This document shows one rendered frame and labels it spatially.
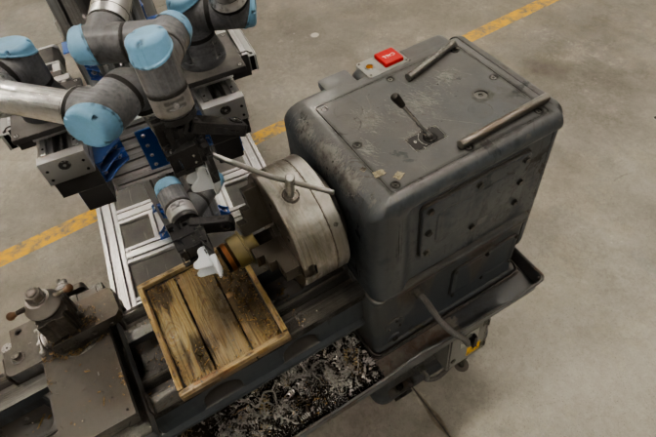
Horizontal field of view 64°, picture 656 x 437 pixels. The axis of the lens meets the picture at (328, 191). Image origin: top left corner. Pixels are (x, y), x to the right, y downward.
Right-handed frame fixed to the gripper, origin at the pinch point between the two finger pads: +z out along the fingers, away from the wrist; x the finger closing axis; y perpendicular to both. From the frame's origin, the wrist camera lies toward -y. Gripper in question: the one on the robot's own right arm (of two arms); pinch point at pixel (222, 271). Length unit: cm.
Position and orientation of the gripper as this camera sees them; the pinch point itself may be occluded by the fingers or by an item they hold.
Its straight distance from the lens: 131.0
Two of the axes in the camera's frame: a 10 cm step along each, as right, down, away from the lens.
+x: -0.8, -6.5, -7.6
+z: 5.0, 6.3, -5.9
